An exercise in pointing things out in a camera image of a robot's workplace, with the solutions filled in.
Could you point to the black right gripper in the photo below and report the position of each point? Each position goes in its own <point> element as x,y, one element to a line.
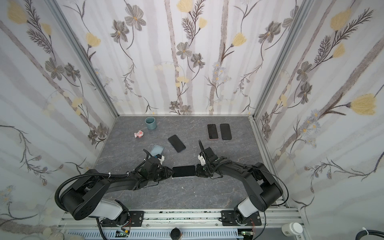
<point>202,170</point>

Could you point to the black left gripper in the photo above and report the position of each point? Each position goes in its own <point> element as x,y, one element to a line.
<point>166,170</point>

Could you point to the clear teal phone case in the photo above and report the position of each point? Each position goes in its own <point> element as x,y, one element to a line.
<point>156,150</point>

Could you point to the pink phone case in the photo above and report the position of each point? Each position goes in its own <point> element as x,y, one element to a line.
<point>212,132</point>

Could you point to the purple-edged smartphone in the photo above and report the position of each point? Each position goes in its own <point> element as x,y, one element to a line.
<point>212,131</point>

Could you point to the black phone case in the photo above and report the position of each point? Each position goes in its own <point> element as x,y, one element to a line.
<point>226,132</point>

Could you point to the blue-edged smartphone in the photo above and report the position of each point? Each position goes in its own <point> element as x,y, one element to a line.
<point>177,144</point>

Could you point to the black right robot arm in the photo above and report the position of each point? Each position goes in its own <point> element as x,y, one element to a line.
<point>261,186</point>

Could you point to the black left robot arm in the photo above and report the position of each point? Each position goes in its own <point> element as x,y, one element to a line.
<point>83,195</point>

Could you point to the pink pig figurine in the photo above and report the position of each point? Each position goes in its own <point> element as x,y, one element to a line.
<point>139,134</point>

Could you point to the teal ceramic cup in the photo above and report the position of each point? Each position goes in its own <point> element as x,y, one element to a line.
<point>151,123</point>

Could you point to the white cylinder device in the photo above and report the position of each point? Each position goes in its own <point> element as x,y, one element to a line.
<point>292,229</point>

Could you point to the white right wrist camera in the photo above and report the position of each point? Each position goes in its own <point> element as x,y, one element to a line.
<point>202,159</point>

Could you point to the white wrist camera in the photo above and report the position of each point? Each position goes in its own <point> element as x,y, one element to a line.
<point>202,159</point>
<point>161,158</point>

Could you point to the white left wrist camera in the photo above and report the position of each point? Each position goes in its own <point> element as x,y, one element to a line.
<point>161,158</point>

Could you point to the black knob on rail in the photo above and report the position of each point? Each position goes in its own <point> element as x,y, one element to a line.
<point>176,234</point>

